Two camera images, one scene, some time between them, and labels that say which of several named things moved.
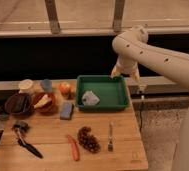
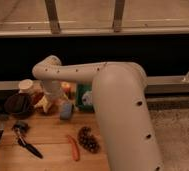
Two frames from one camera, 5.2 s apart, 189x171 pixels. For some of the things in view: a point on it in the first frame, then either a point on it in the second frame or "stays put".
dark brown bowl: x=19 y=104 stays put
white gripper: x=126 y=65 → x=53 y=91
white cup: x=25 y=86 stays put
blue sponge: x=66 y=110 stays put
